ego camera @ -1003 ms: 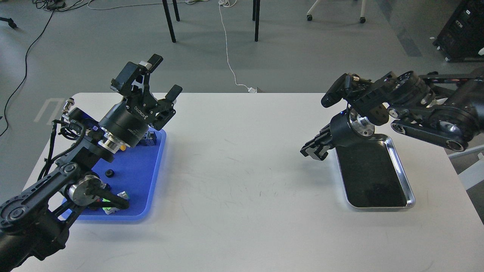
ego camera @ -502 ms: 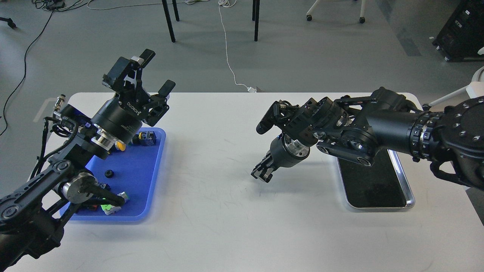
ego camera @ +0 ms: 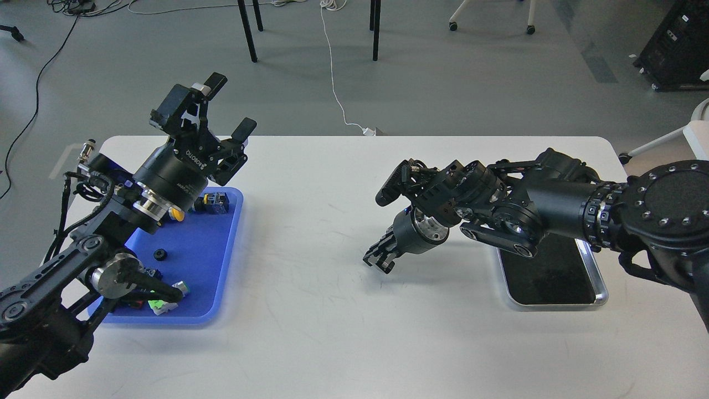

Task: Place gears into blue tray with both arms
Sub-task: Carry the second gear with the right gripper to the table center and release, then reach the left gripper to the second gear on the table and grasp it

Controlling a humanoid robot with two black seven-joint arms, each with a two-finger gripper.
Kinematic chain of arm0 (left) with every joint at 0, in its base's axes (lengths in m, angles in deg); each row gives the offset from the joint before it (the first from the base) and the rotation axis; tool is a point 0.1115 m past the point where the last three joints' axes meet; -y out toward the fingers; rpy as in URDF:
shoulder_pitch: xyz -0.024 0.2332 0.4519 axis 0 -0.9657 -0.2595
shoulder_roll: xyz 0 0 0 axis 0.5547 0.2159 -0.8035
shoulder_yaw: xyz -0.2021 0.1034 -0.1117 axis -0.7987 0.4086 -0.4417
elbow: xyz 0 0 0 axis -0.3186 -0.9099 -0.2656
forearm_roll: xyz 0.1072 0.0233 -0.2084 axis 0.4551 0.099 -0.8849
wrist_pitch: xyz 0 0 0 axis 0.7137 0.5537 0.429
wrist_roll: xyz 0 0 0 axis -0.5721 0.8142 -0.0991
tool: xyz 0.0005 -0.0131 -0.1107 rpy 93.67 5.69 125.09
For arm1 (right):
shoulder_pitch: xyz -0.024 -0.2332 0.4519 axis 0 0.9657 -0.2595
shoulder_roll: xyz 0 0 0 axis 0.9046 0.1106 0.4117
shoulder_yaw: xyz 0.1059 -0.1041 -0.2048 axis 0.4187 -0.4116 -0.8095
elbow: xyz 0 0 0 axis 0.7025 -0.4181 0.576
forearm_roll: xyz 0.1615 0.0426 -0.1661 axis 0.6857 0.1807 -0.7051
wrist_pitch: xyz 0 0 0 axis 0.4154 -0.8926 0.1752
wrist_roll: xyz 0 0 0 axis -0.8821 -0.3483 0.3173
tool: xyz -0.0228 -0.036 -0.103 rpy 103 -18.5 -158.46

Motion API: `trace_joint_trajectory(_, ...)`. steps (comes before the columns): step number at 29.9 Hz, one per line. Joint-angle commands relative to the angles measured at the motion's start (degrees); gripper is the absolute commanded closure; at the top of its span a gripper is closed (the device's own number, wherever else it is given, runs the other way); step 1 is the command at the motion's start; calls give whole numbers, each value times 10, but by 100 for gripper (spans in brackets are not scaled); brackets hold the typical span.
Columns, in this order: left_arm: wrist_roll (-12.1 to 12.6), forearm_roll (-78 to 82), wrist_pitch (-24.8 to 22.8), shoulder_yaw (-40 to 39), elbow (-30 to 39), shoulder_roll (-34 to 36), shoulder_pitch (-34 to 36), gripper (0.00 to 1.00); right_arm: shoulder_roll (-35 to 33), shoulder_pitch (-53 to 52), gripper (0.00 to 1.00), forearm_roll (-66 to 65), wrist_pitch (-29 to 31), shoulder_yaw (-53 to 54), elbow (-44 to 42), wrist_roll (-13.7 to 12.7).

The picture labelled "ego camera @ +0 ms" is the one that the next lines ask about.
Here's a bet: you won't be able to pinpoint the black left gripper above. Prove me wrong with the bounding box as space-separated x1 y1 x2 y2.
133 72 258 210

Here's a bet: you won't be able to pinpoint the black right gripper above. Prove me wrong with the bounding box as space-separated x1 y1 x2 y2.
363 209 450 274

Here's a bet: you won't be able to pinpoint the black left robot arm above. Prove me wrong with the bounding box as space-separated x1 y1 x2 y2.
1 73 256 397

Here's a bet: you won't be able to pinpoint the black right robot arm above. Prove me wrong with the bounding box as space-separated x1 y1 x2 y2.
363 147 708 324

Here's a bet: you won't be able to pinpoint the green blue push button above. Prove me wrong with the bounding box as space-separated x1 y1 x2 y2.
190 192 230 214

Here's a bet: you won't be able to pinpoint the yellow push button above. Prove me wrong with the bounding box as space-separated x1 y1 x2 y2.
166 207 185 222

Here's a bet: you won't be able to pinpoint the blue plastic tray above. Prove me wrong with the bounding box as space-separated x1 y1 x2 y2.
104 187 244 325

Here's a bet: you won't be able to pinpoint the black green contact block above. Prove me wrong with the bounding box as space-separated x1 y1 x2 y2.
144 268 163 280

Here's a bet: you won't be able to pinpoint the silver metal tray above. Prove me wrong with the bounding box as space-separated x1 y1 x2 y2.
498 233 608 311

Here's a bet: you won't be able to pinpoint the white green push button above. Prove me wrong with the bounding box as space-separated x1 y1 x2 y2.
147 280 190 316

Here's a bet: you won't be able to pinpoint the black table legs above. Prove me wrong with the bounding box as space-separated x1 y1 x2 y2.
237 0 382 63

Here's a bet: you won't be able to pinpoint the white chair base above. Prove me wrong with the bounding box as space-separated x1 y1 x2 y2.
448 1 539 36

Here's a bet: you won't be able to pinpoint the white chair at right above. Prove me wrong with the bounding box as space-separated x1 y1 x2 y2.
618 99 708 175

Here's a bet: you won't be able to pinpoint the black equipment case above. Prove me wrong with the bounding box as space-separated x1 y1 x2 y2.
633 1 708 93

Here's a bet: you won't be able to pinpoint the black floor cable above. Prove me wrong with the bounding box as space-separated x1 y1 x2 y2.
0 0 128 201

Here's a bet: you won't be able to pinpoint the white floor cable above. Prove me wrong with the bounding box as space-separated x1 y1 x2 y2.
271 0 376 136

